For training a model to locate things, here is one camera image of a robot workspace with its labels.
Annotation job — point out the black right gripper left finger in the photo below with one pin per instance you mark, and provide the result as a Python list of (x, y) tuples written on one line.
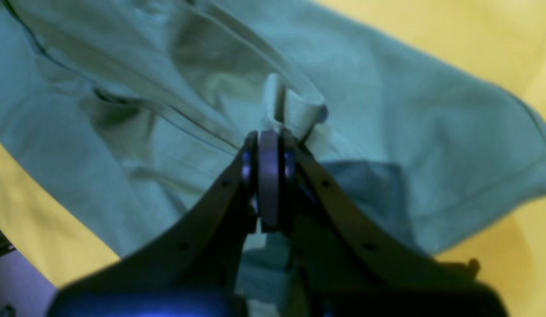
[(202, 251)]

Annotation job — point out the green T-shirt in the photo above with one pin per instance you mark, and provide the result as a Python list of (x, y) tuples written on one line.
[(211, 132)]

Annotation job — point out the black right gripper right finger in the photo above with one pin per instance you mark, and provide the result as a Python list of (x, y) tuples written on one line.
[(344, 251)]

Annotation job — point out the yellow table cloth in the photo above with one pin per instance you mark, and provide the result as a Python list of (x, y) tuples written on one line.
[(497, 176)]

